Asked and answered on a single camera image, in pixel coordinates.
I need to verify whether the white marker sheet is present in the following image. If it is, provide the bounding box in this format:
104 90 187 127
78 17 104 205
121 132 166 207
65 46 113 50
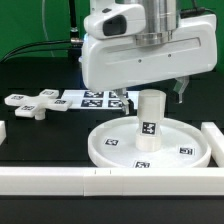
61 89 140 111

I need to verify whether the white thin cable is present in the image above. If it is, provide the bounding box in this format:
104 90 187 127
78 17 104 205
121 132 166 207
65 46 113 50
41 0 55 58

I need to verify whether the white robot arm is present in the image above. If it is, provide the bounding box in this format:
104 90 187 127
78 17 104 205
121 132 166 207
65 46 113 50
81 0 217 114

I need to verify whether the white fence bar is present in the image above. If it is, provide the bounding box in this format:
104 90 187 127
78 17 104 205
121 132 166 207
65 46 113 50
201 122 224 168
0 167 224 196
0 121 6 145

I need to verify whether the black vertical cable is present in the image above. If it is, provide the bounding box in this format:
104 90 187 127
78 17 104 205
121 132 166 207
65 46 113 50
67 0 81 42

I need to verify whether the white left fence bar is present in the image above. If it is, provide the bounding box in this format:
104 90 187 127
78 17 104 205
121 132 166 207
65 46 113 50
0 121 6 145

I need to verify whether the white right fence bar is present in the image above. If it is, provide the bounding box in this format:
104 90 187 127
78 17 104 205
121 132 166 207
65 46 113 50
201 122 224 168

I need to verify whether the white round table top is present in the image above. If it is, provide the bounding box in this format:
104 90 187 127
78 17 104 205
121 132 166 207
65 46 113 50
88 116 211 168

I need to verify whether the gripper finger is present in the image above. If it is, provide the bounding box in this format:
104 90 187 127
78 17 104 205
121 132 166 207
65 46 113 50
116 89 130 115
174 76 189 104

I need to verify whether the white front fence bar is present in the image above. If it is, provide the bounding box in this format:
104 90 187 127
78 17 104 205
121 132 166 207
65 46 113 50
0 167 224 196

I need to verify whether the black cable pair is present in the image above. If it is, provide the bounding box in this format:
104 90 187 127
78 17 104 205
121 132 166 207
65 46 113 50
0 37 84 64

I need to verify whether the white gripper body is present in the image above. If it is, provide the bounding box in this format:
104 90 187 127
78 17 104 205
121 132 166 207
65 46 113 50
82 15 217 92

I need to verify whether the white cross-shaped table base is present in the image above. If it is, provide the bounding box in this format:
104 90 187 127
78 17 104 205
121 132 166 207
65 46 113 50
4 89 72 120

